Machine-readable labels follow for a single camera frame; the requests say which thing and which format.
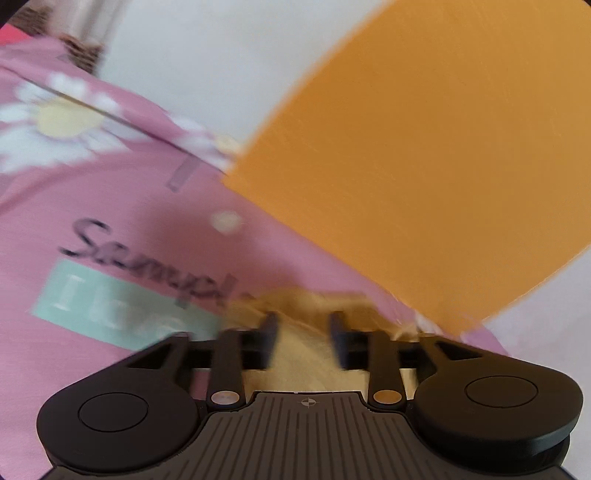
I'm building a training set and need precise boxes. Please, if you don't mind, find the pink printed bed sheet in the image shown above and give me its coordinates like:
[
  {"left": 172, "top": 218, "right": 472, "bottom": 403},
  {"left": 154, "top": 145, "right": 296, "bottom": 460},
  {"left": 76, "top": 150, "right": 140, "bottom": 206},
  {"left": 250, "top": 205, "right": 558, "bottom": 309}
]
[{"left": 0, "top": 22, "right": 514, "bottom": 480}]

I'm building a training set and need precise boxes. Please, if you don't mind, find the mustard cable-knit cardigan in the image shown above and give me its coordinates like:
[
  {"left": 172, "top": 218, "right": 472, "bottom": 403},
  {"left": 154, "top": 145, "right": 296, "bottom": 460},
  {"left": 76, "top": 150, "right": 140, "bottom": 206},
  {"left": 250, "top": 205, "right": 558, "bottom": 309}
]
[{"left": 223, "top": 288, "right": 421, "bottom": 396}]

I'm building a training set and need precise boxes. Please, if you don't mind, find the beige floral curtain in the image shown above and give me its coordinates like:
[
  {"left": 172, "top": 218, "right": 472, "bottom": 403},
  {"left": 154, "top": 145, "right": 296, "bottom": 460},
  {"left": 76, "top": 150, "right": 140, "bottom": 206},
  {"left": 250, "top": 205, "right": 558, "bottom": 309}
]
[{"left": 7, "top": 0, "right": 126, "bottom": 74}]

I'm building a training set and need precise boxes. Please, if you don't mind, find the orange headboard panel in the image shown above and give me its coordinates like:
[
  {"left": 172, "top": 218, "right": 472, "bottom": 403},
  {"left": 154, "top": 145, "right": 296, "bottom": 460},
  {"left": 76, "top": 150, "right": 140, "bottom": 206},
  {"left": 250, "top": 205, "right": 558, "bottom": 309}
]
[{"left": 224, "top": 1, "right": 590, "bottom": 333}]

